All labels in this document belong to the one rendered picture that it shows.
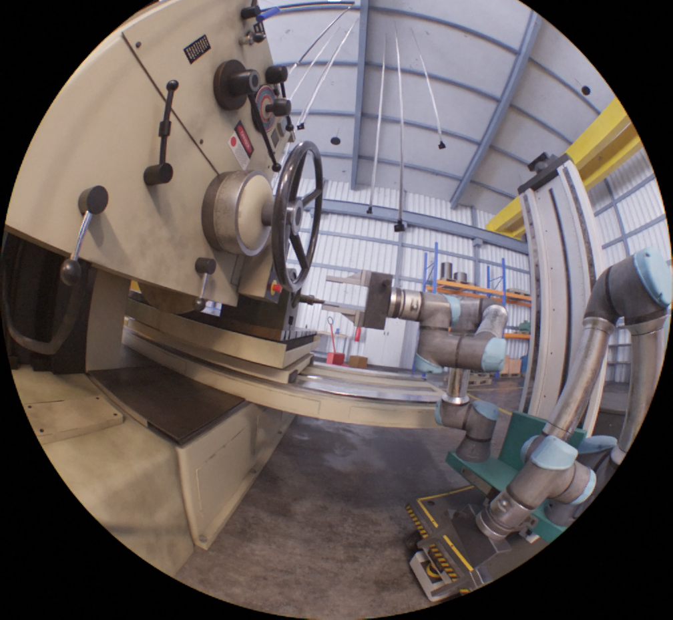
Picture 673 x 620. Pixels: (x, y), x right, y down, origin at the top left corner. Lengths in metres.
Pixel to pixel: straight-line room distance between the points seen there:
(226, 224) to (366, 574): 1.36
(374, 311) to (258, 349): 0.57
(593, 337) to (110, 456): 1.12
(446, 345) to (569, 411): 0.33
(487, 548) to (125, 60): 0.90
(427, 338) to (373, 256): 7.91
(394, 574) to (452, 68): 8.45
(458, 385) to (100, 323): 1.51
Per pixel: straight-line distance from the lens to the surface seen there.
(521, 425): 0.99
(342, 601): 1.14
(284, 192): 0.40
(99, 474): 0.67
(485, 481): 0.91
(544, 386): 1.02
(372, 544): 1.34
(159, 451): 0.75
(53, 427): 0.77
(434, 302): 0.54
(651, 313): 0.55
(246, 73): 0.62
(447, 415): 0.98
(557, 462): 0.42
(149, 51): 0.50
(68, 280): 0.35
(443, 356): 0.52
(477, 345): 0.51
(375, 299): 0.52
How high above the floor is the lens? 1.05
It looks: 12 degrees up
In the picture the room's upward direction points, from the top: 9 degrees clockwise
